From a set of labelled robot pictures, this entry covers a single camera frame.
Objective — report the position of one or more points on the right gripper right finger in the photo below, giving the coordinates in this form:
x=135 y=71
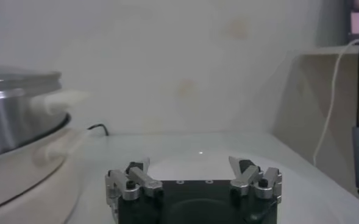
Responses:
x=247 y=179

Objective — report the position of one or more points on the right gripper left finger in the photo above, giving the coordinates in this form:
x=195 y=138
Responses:
x=142 y=181

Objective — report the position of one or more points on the stainless steel steamer basket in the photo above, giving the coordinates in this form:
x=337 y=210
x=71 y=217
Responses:
x=8 y=121

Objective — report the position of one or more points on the white round plate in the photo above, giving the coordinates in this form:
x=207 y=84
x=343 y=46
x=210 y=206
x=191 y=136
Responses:
x=194 y=165

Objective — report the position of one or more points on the cream electric pot base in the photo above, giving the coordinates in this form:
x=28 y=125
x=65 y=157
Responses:
x=20 y=176

